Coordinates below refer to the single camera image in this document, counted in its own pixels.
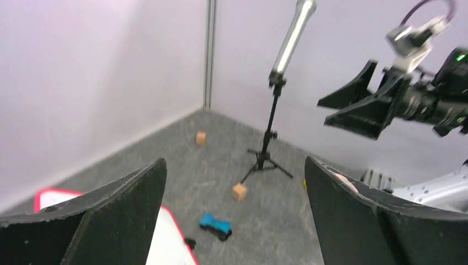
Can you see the blue whiteboard eraser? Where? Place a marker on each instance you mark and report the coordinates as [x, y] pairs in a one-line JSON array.
[[220, 228]]

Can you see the black microphone tripod stand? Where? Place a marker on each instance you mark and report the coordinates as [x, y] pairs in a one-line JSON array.
[[263, 158]]

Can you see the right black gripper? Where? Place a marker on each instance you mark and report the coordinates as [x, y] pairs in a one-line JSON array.
[[367, 114]]

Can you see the black whiteboard foot clip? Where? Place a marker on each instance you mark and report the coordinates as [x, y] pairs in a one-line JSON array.
[[190, 242]]

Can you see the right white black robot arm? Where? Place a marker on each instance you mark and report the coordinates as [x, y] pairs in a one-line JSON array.
[[417, 170]]

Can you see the near wooden cube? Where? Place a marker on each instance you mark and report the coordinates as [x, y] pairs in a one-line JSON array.
[[239, 192]]

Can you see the wooden cube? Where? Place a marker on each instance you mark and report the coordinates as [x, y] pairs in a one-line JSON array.
[[201, 138], [239, 192]]

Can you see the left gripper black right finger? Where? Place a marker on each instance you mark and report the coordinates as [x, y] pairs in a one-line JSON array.
[[358, 224]]

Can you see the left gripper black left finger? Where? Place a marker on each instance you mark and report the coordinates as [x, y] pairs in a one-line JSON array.
[[113, 224]]

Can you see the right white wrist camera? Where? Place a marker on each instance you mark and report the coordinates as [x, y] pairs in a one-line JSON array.
[[412, 45]]

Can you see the pink framed whiteboard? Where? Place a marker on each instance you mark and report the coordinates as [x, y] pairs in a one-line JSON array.
[[168, 245]]

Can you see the far wooden cube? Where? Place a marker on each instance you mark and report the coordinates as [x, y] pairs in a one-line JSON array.
[[201, 138]]

